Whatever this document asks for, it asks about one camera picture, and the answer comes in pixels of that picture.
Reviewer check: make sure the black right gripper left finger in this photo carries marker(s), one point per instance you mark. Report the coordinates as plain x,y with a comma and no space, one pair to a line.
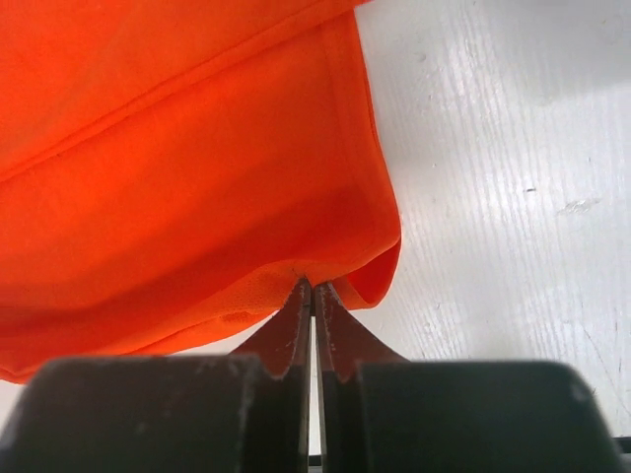
247,411

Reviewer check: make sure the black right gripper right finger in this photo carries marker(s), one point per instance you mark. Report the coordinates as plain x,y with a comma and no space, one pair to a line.
380,412

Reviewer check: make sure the orange t-shirt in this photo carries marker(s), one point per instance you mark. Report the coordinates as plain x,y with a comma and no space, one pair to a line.
170,169

